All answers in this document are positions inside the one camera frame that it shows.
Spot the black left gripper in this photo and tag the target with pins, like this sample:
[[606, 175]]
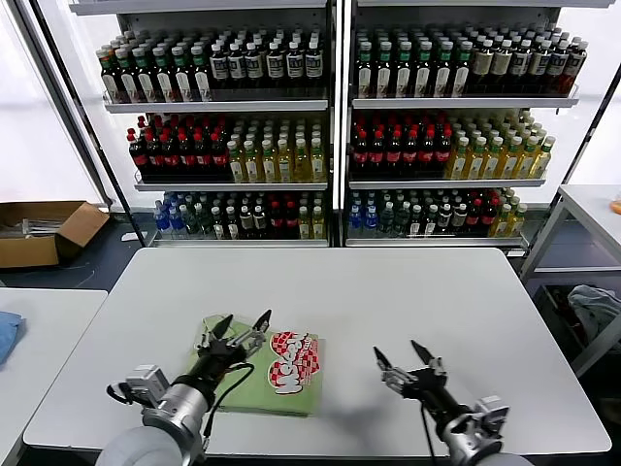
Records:
[[218, 361]]

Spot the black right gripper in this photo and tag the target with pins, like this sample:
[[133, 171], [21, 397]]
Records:
[[432, 393]]

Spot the light green polo shirt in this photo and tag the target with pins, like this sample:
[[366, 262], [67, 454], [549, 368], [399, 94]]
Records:
[[291, 405]]

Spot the small dark bottle white label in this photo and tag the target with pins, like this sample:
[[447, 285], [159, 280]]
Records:
[[445, 218], [260, 222], [218, 224], [460, 217], [233, 224], [430, 222], [247, 222], [415, 223]]

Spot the clear green water bottle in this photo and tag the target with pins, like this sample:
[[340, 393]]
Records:
[[191, 222], [204, 223], [386, 219], [401, 219]]

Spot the small cola bottle red cap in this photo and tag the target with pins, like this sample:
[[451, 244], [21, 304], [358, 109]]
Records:
[[290, 221], [488, 213], [474, 215], [275, 221]]

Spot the blue drink bottle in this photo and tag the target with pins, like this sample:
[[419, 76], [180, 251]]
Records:
[[371, 219], [356, 219], [177, 221], [162, 219]]

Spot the small yellow tea bottle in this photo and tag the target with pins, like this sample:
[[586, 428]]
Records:
[[318, 223], [304, 223], [502, 221], [518, 219]]

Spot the yellow tea bottle green cap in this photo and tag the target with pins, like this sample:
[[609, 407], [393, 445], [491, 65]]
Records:
[[302, 167], [285, 167], [543, 161], [492, 162], [458, 162], [237, 167], [526, 162], [269, 167], [509, 162], [475, 162], [318, 167], [252, 167]]

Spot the grey crumpled cloth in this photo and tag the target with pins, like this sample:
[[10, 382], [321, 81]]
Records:
[[594, 310]]

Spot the grey metal rods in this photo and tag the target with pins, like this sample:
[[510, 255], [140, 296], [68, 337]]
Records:
[[43, 227]]

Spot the brown cardboard box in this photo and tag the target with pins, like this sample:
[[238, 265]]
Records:
[[29, 252]]

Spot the blue folded cloth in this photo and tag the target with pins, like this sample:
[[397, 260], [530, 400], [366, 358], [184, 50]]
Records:
[[9, 335]]

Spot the grey metal shelf rack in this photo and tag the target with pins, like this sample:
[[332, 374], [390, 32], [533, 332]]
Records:
[[461, 103], [218, 106]]

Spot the small orange object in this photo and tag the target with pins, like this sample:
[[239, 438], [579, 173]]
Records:
[[617, 206]]

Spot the dark tea bottle green cap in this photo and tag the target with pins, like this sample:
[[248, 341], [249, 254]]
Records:
[[128, 77], [110, 77], [364, 70], [145, 77], [423, 70], [164, 77], [443, 70], [461, 70], [201, 75], [383, 70], [183, 76], [403, 70]]

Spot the black window pole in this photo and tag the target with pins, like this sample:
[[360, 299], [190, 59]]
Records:
[[81, 121], [595, 121]]

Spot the dark bottle white blue label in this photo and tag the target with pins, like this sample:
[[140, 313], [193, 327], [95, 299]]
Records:
[[219, 67], [314, 65], [237, 67], [275, 67], [539, 65], [295, 66], [521, 65], [252, 67], [558, 65]]

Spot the dark bottle beige label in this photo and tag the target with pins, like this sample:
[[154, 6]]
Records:
[[502, 65], [483, 65]]

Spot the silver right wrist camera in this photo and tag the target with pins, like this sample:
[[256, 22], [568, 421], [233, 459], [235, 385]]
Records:
[[492, 412]]

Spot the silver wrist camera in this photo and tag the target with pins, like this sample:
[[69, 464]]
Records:
[[148, 383], [492, 412]]

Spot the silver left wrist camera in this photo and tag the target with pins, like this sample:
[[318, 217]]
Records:
[[148, 383]]

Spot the grey metal frame table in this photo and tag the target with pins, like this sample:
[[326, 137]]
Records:
[[582, 194]]

